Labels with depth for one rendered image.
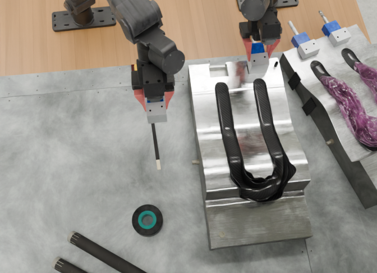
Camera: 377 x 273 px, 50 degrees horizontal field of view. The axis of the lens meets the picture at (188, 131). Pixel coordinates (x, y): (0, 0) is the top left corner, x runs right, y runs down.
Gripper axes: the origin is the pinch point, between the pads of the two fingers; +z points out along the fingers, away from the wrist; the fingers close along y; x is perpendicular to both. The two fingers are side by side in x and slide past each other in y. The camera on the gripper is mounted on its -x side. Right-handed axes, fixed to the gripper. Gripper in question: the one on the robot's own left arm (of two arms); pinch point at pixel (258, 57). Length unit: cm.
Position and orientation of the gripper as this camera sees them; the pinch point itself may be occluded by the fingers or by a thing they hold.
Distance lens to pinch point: 115.3
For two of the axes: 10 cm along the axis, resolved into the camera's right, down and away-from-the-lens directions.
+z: 0.6, 7.8, 6.3
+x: -0.9, -6.2, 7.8
